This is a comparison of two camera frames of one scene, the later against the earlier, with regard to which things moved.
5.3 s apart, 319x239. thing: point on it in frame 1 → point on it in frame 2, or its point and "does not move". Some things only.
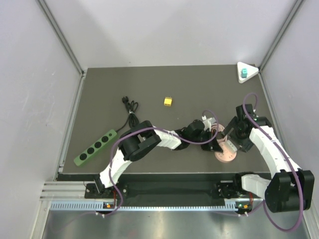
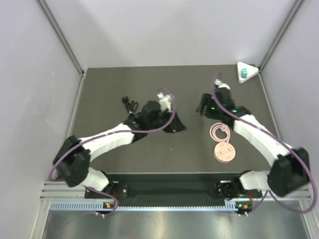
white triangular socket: x=251 y=71 does not move
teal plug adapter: x=244 y=72 does not move
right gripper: x=244 y=144 → x=207 y=99
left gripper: x=212 y=146 → x=176 y=126
